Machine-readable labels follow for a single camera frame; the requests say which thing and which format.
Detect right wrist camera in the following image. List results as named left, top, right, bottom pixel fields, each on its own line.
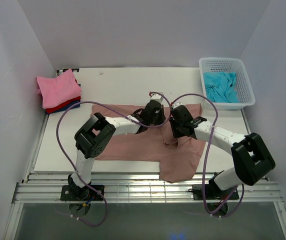
left=171, top=102, right=183, bottom=109

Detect dusty pink t shirt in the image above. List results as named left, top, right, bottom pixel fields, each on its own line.
left=89, top=102, right=205, bottom=183

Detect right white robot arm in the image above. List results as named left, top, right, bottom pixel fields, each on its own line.
left=169, top=103, right=276, bottom=199

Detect folded pink t shirt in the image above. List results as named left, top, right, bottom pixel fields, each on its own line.
left=36, top=69, right=82, bottom=109

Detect folded red t shirt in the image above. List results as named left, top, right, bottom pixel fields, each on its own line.
left=45, top=96, right=81, bottom=115

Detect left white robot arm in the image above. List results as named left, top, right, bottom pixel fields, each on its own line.
left=68, top=99, right=166, bottom=200

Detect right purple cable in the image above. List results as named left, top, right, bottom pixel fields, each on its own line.
left=170, top=93, right=246, bottom=219

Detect turquoise t shirt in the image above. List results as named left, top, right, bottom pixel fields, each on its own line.
left=203, top=72, right=240, bottom=104

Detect purple cable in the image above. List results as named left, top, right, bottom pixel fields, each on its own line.
left=170, top=93, right=246, bottom=219
left=55, top=91, right=173, bottom=228

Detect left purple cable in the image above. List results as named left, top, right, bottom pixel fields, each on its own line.
left=55, top=91, right=173, bottom=228

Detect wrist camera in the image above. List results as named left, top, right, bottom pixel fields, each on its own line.
left=149, top=91, right=164, bottom=104
left=171, top=102, right=183, bottom=109

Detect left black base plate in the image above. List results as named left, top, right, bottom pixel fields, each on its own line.
left=60, top=185, right=105, bottom=202

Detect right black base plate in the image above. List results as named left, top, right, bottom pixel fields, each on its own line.
left=188, top=184, right=239, bottom=200

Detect white plastic basket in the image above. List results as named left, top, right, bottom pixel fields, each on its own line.
left=199, top=57, right=256, bottom=110

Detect aluminium frame rail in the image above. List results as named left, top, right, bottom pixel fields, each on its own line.
left=12, top=173, right=283, bottom=204

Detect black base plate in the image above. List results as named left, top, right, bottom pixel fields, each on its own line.
left=188, top=184, right=239, bottom=200
left=60, top=185, right=105, bottom=202

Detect folded blue t shirt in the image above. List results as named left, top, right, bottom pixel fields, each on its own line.
left=42, top=82, right=82, bottom=110

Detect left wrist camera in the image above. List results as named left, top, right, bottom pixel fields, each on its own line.
left=149, top=91, right=164, bottom=104

